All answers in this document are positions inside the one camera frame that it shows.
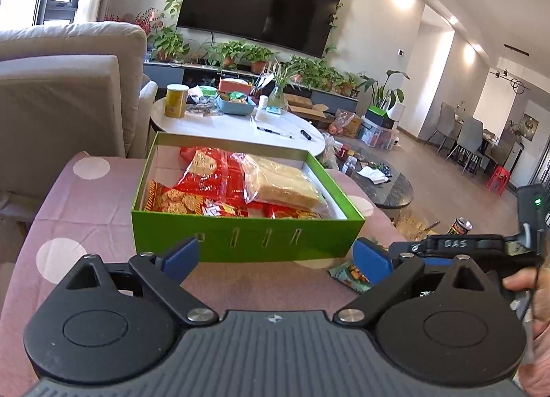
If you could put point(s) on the white round table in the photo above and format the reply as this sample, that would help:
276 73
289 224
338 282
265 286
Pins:
223 126

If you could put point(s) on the black pen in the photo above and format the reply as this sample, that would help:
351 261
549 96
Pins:
275 131

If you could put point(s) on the blue basket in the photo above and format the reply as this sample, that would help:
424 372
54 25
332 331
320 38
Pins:
234 108

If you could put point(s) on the dark marble round table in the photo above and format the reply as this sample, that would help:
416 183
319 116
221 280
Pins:
386 195

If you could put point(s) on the row of potted plants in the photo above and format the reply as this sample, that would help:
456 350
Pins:
169 42

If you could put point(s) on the dark drink can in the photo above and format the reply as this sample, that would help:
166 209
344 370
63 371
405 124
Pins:
460 227

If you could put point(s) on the green cardboard box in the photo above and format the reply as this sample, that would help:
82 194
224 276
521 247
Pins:
322 238

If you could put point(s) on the large leafy floor plant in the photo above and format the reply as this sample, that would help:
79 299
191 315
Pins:
380 91

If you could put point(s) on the beige sofa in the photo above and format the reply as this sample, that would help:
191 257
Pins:
64 100

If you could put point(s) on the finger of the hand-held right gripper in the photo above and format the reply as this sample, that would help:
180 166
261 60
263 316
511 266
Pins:
408 248
436 261

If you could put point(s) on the framed wall picture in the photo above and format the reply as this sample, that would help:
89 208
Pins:
529 127

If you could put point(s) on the clear storage box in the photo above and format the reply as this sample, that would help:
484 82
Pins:
378 139

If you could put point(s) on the glass vase with plant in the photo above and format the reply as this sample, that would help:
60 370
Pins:
277 96

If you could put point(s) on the white tissue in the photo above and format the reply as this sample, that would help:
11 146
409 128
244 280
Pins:
371 175

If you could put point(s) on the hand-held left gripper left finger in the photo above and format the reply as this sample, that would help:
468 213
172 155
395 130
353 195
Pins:
182 256

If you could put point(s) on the small red box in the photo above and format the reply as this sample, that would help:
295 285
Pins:
344 150

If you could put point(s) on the red round cracker packet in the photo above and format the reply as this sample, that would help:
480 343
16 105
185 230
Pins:
215 182

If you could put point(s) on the orange red box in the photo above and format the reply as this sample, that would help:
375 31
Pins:
234 85

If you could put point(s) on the person's right hand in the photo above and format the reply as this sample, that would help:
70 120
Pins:
522 281

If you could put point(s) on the clear sliced bread packet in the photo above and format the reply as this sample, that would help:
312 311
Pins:
279 184

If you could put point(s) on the wall television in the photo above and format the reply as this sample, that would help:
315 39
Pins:
258 1

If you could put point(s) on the red berry decoration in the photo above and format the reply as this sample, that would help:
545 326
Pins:
144 18

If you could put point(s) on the green bowl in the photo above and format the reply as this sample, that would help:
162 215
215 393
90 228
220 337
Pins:
207 91

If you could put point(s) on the open cardboard box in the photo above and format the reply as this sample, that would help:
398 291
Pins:
309 112

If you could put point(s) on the small white bottle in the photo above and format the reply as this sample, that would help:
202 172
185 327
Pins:
263 103

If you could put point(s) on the green and black box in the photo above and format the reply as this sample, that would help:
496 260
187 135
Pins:
378 121

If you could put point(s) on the red plastic stool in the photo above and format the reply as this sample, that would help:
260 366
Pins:
498 177

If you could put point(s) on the black marker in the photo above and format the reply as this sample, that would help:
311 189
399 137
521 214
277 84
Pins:
306 135

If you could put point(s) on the glass jug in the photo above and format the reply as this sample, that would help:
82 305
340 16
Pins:
412 223

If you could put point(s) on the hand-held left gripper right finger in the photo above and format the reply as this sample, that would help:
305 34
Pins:
371 263

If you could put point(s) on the grey television cabinet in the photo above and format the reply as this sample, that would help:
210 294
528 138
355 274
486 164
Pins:
197 74

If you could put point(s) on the yellow can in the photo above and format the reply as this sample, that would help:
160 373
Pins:
176 102

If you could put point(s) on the red yellow crayfish snack packet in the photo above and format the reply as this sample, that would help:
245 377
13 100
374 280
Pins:
283 211

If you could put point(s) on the orange cracker snack packet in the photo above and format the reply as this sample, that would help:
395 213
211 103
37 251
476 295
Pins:
176 201

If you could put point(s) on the clear plastic bag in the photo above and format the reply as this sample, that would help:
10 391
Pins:
330 154

